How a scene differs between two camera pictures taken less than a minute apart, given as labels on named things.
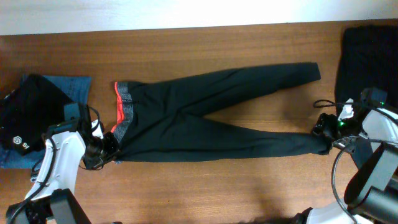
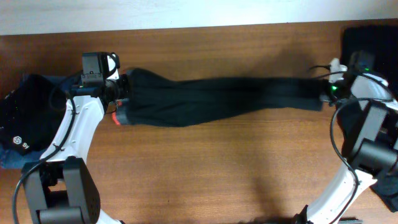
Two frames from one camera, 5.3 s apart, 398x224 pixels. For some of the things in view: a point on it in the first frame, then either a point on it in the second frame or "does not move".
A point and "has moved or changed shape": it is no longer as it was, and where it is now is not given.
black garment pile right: (367, 58) does not move
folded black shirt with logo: (28, 112) does not move
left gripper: (113, 148) to (124, 80)
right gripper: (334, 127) to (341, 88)
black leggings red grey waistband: (161, 120) has moved or changed shape
